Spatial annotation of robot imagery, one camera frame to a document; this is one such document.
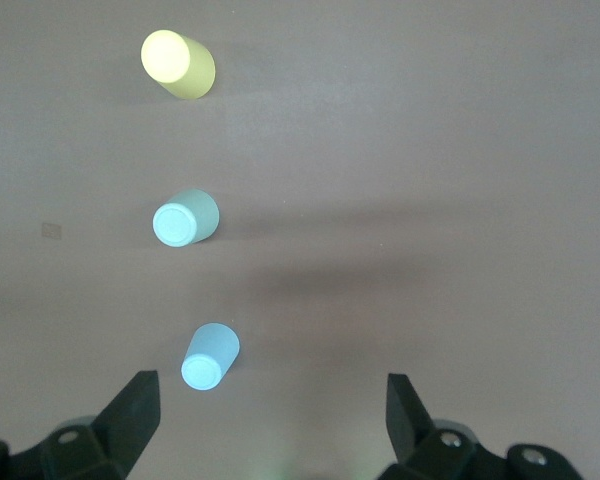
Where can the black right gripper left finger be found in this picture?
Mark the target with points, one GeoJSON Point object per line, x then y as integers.
{"type": "Point", "coordinates": [130, 425]}

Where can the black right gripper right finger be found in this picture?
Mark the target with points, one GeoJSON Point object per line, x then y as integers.
{"type": "Point", "coordinates": [410, 430]}

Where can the pale green plastic cup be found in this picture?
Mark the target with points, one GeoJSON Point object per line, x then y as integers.
{"type": "Point", "coordinates": [190, 220]}

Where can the yellow plastic cup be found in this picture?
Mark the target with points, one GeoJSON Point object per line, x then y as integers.
{"type": "Point", "coordinates": [180, 65]}

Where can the light blue plastic cup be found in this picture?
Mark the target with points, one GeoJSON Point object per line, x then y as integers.
{"type": "Point", "coordinates": [210, 355]}

